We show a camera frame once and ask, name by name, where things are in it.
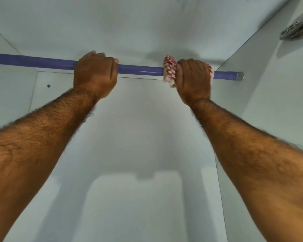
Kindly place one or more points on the person's left hand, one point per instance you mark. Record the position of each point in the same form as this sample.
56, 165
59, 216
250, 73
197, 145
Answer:
94, 75

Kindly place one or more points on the person's right hand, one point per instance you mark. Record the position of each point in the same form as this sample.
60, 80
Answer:
194, 81

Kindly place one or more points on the person's right fingers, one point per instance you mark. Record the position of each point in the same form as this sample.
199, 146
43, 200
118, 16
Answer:
192, 63

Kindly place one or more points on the person's left fingers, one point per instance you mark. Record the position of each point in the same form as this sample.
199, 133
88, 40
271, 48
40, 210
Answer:
101, 56

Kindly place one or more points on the red white checkered cloth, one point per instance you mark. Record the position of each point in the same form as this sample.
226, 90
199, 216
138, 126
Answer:
169, 70

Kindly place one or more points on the purple closet rod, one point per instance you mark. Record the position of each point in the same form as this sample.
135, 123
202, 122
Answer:
40, 61

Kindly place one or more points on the person's left forearm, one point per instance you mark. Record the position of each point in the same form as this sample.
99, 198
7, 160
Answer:
37, 153

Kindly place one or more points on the person's right forearm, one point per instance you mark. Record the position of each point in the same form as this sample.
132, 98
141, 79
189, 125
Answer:
257, 161

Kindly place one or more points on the metal cabinet hinge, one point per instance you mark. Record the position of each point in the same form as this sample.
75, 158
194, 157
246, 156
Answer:
296, 25

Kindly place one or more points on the silver rod end bracket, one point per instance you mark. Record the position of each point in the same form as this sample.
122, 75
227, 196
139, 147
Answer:
240, 76

